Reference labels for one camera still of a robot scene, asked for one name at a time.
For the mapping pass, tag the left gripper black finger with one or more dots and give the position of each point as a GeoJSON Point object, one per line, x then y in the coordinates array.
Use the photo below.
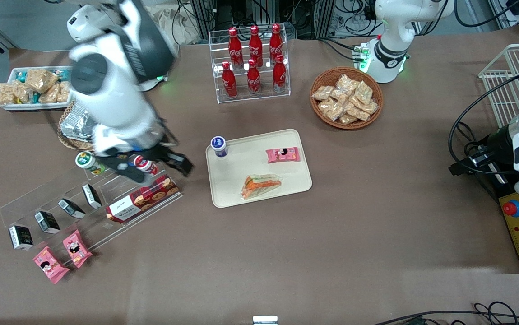
{"type": "Point", "coordinates": [460, 168]}

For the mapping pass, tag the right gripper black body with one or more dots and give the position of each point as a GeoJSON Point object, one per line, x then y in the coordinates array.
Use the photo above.
{"type": "Point", "coordinates": [167, 154]}

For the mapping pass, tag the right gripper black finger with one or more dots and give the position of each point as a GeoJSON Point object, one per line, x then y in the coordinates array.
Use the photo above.
{"type": "Point", "coordinates": [183, 165]}
{"type": "Point", "coordinates": [129, 174]}

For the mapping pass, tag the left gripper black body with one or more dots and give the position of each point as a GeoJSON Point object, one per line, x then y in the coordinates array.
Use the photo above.
{"type": "Point", "coordinates": [495, 143]}

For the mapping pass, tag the plastic triangle sandwich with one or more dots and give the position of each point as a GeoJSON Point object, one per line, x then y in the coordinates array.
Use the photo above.
{"type": "Point", "coordinates": [259, 185]}

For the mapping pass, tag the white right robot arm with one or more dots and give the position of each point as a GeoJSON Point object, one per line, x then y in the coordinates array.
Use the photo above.
{"type": "Point", "coordinates": [115, 104]}

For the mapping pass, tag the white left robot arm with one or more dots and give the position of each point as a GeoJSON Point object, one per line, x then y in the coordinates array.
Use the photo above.
{"type": "Point", "coordinates": [395, 27]}

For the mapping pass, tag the cream plastic tray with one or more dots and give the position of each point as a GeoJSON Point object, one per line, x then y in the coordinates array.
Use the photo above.
{"type": "Point", "coordinates": [241, 162]}

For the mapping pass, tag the red lid candy jar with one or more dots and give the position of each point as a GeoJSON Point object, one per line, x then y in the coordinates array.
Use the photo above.
{"type": "Point", "coordinates": [145, 165]}

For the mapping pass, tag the red tartan cookie box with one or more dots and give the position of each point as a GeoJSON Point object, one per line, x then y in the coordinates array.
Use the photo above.
{"type": "Point", "coordinates": [140, 203]}

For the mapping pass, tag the blue lid candy jar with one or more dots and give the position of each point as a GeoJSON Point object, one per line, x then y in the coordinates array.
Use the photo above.
{"type": "Point", "coordinates": [219, 145]}

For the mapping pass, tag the small black carton box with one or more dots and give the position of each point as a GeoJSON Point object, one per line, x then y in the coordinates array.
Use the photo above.
{"type": "Point", "coordinates": [91, 195]}
{"type": "Point", "coordinates": [20, 237]}
{"type": "Point", "coordinates": [71, 208]}
{"type": "Point", "coordinates": [46, 222]}

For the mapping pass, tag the green lid candy jar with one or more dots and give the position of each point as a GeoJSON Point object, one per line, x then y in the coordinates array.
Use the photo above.
{"type": "Point", "coordinates": [85, 160]}

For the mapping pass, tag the small wicker basket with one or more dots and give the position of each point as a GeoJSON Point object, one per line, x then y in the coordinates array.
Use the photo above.
{"type": "Point", "coordinates": [72, 143]}

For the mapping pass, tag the silver foil snack packet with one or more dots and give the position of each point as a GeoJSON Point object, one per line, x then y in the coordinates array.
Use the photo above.
{"type": "Point", "coordinates": [73, 132]}
{"type": "Point", "coordinates": [78, 118]}

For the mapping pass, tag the clear acrylic tiered display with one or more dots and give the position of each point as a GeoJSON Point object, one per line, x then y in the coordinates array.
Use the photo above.
{"type": "Point", "coordinates": [61, 192]}

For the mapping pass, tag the pink cartoon snack packet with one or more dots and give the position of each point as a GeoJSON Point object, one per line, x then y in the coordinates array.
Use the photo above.
{"type": "Point", "coordinates": [49, 265]}
{"type": "Point", "coordinates": [76, 248]}
{"type": "Point", "coordinates": [283, 155]}

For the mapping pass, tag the red cola bottle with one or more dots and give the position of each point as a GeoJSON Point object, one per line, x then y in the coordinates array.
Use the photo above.
{"type": "Point", "coordinates": [280, 76]}
{"type": "Point", "coordinates": [276, 45]}
{"type": "Point", "coordinates": [255, 47]}
{"type": "Point", "coordinates": [235, 49]}
{"type": "Point", "coordinates": [253, 80]}
{"type": "Point", "coordinates": [229, 83]}

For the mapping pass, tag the clear acrylic bottle rack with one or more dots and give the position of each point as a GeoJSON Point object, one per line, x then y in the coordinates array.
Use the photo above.
{"type": "Point", "coordinates": [250, 97]}

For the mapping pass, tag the clear bag beige snack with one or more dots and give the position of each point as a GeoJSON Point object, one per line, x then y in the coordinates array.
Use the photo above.
{"type": "Point", "coordinates": [340, 95]}
{"type": "Point", "coordinates": [331, 109]}
{"type": "Point", "coordinates": [322, 93]}
{"type": "Point", "coordinates": [40, 79]}
{"type": "Point", "coordinates": [21, 92]}
{"type": "Point", "coordinates": [370, 107]}
{"type": "Point", "coordinates": [54, 94]}
{"type": "Point", "coordinates": [348, 119]}
{"type": "Point", "coordinates": [358, 112]}
{"type": "Point", "coordinates": [346, 82]}
{"type": "Point", "coordinates": [4, 94]}
{"type": "Point", "coordinates": [364, 91]}

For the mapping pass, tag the white rectangular plastic bin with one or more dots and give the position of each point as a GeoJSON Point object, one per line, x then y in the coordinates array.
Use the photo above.
{"type": "Point", "coordinates": [29, 107]}

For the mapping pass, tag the teal snack packet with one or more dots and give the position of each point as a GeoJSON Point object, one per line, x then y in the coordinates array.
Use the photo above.
{"type": "Point", "coordinates": [20, 76]}
{"type": "Point", "coordinates": [64, 72]}

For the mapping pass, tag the crumpled beige paper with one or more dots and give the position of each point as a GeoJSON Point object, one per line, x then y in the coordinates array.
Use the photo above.
{"type": "Point", "coordinates": [183, 25]}

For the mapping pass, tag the round brown wicker basket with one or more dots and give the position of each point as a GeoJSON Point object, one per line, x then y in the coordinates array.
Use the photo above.
{"type": "Point", "coordinates": [322, 74]}

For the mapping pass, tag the small white box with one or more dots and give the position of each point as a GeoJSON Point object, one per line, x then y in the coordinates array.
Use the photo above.
{"type": "Point", "coordinates": [265, 320]}

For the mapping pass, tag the aluminium frame rack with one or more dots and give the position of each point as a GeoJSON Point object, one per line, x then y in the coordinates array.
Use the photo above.
{"type": "Point", "coordinates": [205, 13]}

